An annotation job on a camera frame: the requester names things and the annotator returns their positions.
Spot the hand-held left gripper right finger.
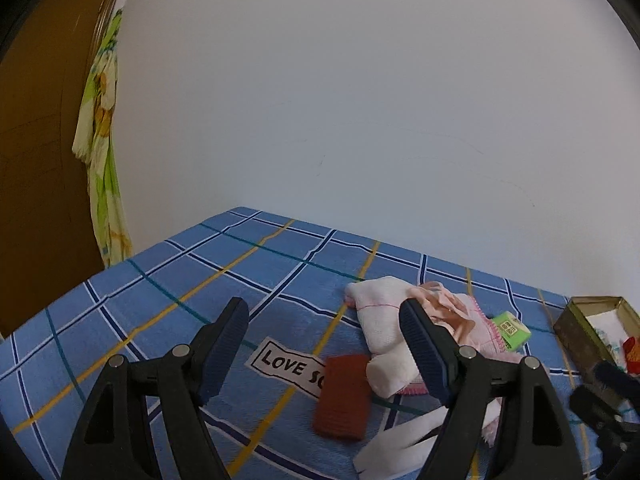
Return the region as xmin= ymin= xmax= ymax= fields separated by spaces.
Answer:
xmin=398 ymin=298 xmax=586 ymax=480

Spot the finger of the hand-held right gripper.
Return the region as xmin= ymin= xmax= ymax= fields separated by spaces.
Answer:
xmin=593 ymin=360 xmax=640 ymax=402
xmin=570 ymin=385 xmax=640 ymax=480

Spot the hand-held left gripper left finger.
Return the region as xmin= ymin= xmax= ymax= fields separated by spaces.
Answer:
xmin=60 ymin=297 xmax=251 ymax=480

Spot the peach pink cloth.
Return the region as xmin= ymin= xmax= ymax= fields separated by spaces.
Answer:
xmin=412 ymin=282 xmax=483 ymax=346

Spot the gold tin box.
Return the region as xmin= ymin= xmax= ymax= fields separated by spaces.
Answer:
xmin=552 ymin=296 xmax=640 ymax=386

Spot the red-brown knitted band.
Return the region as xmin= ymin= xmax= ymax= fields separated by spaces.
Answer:
xmin=312 ymin=354 xmax=373 ymax=442

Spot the red embroidered pouch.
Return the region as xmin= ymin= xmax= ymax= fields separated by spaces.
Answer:
xmin=620 ymin=335 xmax=640 ymax=373

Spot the white cloth with pink stitching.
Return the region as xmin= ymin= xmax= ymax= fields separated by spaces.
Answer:
xmin=345 ymin=276 xmax=443 ymax=397

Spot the white paper liner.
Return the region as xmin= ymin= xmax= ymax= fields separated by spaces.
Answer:
xmin=586 ymin=312 xmax=632 ymax=356

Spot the white cloth with pink trim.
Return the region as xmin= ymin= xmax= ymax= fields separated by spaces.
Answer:
xmin=457 ymin=295 xmax=522 ymax=367

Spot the blue plaid bed sheet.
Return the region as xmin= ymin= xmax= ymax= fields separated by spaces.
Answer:
xmin=0 ymin=206 xmax=640 ymax=480

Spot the green tissue packet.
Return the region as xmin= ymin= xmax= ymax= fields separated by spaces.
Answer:
xmin=489 ymin=311 xmax=532 ymax=353

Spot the white ribbon strip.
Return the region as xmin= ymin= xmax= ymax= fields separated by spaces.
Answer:
xmin=354 ymin=405 xmax=501 ymax=473

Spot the green floral hanging cloth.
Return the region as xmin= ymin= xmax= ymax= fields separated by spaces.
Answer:
xmin=71 ymin=7 xmax=135 ymax=268

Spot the brown wooden door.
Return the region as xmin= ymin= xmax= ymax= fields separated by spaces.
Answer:
xmin=0 ymin=0 xmax=126 ymax=341

